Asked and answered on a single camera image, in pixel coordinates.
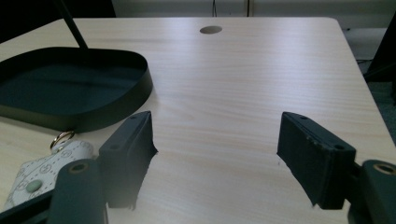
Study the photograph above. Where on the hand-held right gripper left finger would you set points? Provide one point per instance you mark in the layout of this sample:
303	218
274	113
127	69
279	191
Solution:
127	149

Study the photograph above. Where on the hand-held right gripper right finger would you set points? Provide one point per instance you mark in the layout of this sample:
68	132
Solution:
314	161

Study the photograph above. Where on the black key rack with tray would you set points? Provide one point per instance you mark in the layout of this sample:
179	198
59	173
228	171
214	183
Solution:
77	121

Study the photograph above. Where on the white patterned key pouch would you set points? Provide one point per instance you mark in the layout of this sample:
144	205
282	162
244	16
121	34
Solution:
40	172

